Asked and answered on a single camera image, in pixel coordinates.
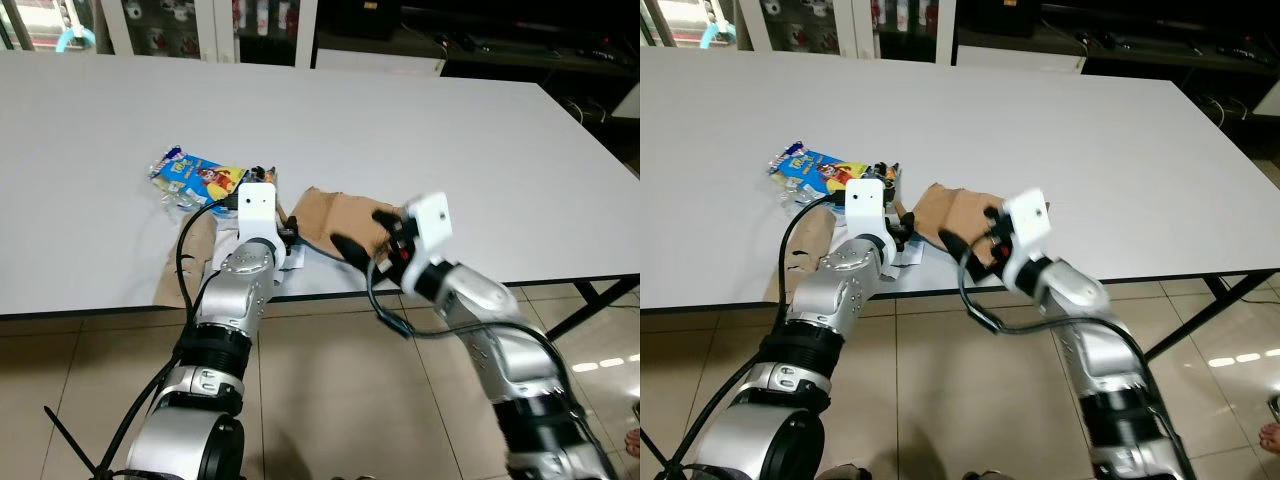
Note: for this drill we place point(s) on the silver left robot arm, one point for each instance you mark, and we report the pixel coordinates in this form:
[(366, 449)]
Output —
[(835, 290), (235, 290)]

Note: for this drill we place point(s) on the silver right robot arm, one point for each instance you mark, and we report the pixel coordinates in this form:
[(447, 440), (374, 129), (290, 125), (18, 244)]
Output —
[(510, 350), (1100, 340)]

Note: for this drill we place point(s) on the white paper scrap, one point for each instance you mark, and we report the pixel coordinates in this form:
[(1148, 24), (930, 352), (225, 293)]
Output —
[(296, 258), (912, 257)]

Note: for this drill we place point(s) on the blue yellow snack bag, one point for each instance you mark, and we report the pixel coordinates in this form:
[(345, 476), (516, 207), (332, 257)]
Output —
[(812, 172), (195, 177)]

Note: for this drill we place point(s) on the brown paper bag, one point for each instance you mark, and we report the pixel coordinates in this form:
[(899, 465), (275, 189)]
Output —
[(808, 250), (190, 262)]

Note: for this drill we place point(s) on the white flat box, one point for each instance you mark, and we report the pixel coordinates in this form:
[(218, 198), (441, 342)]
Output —
[(1020, 58), (380, 62)]

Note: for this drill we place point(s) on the white glass door cabinet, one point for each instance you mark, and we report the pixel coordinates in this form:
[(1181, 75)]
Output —
[(850, 25), (210, 25)]

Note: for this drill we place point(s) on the black media shelf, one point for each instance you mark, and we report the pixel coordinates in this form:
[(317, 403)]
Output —
[(1150, 40), (520, 40)]

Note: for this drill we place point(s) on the person's bare foot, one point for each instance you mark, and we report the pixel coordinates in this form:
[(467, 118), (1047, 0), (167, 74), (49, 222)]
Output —
[(1272, 437), (633, 442)]

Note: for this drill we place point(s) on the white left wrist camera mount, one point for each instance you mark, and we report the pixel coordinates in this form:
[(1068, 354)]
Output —
[(866, 205), (256, 205)]

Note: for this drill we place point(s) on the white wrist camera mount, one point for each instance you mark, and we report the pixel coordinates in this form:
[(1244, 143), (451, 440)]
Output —
[(1028, 225), (256, 205), (866, 205), (430, 225)]

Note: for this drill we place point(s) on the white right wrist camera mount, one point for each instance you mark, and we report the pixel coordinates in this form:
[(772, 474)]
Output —
[(1028, 225), (430, 225)]

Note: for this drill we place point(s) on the black table leg frame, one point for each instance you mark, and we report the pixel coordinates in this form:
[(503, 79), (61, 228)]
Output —
[(1200, 315), (590, 300)]

